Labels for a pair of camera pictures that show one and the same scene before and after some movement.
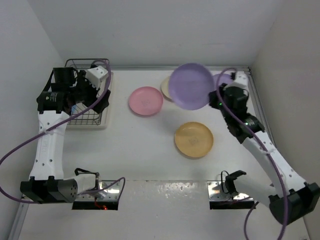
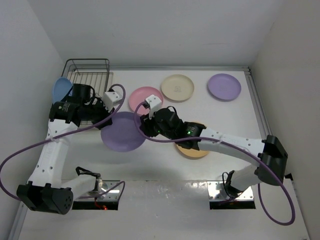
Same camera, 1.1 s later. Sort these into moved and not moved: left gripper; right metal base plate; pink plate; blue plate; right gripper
Moved: left gripper; right gripper; blue plate
Not moved: right metal base plate; pink plate
